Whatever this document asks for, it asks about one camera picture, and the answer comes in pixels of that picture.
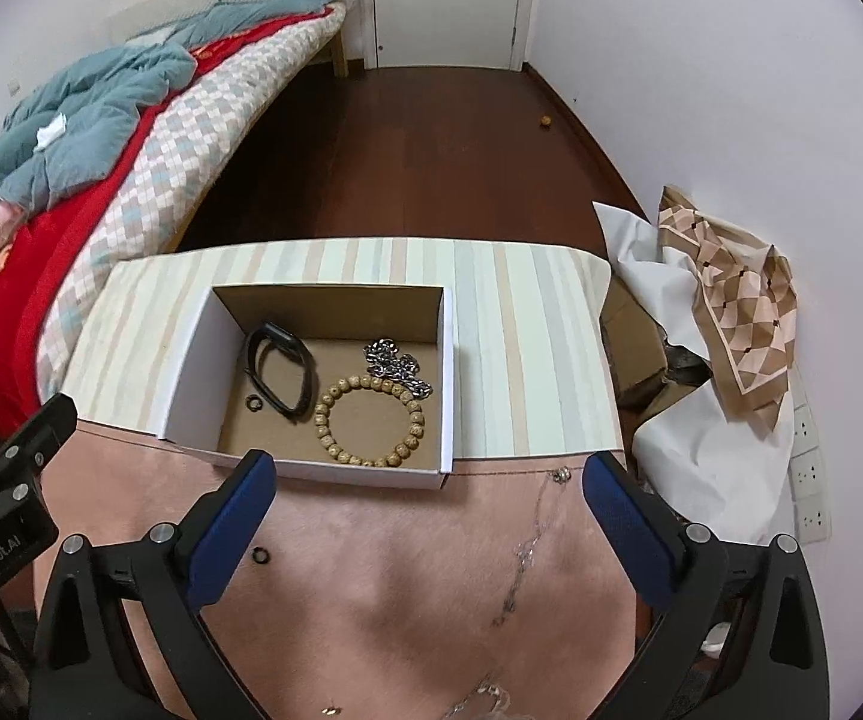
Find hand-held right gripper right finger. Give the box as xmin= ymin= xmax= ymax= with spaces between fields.
xmin=582 ymin=452 xmax=829 ymax=720

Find white cardboard box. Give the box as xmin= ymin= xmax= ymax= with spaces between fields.
xmin=157 ymin=283 xmax=456 ymax=492

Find bed with blankets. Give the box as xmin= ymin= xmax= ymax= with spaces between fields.
xmin=0 ymin=4 xmax=327 ymax=436

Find black wristband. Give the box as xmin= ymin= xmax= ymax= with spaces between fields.
xmin=246 ymin=322 xmax=320 ymax=417

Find striped tablecloth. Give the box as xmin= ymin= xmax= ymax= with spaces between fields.
xmin=60 ymin=238 xmax=623 ymax=462

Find white sheet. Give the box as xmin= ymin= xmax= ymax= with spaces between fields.
xmin=592 ymin=201 xmax=796 ymax=545

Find white door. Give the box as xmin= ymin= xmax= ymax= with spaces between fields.
xmin=371 ymin=0 xmax=530 ymax=70

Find pink garment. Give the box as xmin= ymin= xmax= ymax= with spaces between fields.
xmin=0 ymin=195 xmax=28 ymax=271

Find blue quilt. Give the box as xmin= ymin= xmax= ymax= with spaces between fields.
xmin=0 ymin=0 xmax=346 ymax=263

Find white wall power sockets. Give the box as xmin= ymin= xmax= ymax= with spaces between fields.
xmin=791 ymin=386 xmax=831 ymax=541

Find wooden bead bracelet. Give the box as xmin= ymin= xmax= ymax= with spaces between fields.
xmin=313 ymin=373 xmax=425 ymax=468

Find silver necklace with pendant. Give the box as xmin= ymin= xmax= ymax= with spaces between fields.
xmin=442 ymin=675 xmax=511 ymax=720

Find checked mattress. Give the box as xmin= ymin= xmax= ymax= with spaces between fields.
xmin=34 ymin=4 xmax=350 ymax=402

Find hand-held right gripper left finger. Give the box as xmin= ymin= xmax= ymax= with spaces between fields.
xmin=30 ymin=450 xmax=278 ymax=720

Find thin silver necklace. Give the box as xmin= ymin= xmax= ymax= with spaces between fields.
xmin=489 ymin=467 xmax=573 ymax=627

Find pink mat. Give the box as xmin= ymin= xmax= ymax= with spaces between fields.
xmin=26 ymin=416 xmax=642 ymax=720

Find brown cardboard boxes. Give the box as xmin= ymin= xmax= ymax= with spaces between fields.
xmin=600 ymin=274 xmax=709 ymax=410

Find chunky silver chain bracelet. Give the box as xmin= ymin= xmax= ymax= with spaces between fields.
xmin=362 ymin=339 xmax=434 ymax=400

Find brown patterned scarf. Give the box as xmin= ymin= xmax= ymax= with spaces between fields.
xmin=656 ymin=185 xmax=799 ymax=421

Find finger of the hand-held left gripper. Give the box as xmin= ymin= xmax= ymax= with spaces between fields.
xmin=0 ymin=394 xmax=80 ymax=477

